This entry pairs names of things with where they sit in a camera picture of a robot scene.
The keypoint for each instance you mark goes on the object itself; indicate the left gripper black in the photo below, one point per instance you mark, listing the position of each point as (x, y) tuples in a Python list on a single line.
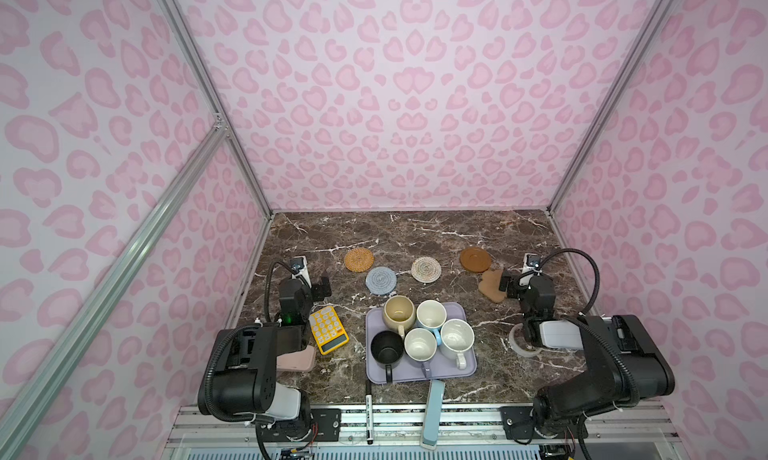
[(318, 289)]

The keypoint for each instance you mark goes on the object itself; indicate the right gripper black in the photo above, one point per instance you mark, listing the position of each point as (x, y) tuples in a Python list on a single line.
[(512, 286)]

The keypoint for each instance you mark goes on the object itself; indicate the paw shaped cork coaster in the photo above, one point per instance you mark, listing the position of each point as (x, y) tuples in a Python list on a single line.
[(489, 286)]

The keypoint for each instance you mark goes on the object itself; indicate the brown round wooden coaster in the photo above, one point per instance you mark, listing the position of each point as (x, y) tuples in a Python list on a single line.
[(475, 259)]

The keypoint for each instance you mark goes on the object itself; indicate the woven rattan coaster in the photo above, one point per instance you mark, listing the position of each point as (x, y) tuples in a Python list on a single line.
[(359, 260)]

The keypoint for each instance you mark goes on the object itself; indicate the blue grey rope coaster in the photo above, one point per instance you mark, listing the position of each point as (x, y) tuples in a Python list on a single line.
[(381, 281)]

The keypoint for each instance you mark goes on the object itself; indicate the beige glazed ceramic mug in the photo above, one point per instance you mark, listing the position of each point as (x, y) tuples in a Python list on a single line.
[(399, 315)]

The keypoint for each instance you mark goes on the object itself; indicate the multicolour woven coaster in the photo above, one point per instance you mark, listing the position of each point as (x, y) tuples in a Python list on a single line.
[(426, 270)]

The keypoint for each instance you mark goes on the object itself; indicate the white mug light blue outside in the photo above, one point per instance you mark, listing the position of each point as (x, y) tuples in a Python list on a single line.
[(431, 315)]

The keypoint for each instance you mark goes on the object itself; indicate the black mug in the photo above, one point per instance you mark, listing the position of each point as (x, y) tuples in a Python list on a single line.
[(387, 349)]

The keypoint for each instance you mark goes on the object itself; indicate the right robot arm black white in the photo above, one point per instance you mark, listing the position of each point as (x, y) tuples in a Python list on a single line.
[(623, 365)]

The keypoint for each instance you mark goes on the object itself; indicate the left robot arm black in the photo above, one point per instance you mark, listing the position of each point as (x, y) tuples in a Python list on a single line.
[(240, 383)]

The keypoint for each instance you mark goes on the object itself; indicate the yellow calculator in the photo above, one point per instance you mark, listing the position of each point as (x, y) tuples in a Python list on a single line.
[(327, 330)]

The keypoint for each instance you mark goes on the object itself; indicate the clear tape roll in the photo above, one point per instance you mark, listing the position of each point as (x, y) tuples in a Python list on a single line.
[(520, 345)]

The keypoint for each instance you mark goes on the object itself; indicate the white mug right front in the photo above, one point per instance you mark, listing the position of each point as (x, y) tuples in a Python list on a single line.
[(457, 339)]

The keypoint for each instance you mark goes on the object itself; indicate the lilac plastic tray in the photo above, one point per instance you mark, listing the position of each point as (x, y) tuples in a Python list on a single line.
[(406, 369)]

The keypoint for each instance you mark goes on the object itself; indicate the white mug centre front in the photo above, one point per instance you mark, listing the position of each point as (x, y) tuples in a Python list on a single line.
[(421, 347)]

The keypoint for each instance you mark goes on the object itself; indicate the black marker pen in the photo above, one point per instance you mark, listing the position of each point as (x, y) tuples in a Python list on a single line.
[(369, 413)]

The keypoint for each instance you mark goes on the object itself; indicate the light blue long box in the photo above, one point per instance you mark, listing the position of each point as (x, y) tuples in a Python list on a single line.
[(431, 423)]

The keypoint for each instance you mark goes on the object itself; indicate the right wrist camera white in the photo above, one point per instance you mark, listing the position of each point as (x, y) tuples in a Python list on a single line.
[(531, 263)]

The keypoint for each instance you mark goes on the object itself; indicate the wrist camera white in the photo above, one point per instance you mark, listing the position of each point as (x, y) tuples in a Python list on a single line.
[(531, 263), (299, 269)]

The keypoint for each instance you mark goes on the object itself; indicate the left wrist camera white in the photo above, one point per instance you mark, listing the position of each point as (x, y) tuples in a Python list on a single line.
[(299, 269)]

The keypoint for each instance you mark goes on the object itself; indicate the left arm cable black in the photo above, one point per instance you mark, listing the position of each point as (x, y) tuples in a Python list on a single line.
[(268, 283)]

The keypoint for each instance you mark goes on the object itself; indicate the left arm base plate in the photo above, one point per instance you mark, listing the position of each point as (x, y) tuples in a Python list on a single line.
[(327, 424)]

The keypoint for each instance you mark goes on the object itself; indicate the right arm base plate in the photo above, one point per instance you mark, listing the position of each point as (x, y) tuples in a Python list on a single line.
[(524, 426)]

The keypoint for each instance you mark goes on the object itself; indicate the aluminium frame strut left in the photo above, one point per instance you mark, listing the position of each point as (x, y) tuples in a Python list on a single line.
[(34, 400)]

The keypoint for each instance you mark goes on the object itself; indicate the aluminium frame post back right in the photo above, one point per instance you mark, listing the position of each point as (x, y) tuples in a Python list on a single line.
[(649, 31)]

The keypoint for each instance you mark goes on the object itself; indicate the aluminium frame post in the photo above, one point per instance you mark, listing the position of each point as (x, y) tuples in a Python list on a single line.
[(180, 29), (649, 31)]

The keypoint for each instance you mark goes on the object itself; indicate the aluminium frame post back left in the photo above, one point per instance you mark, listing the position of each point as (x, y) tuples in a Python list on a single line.
[(180, 29)]

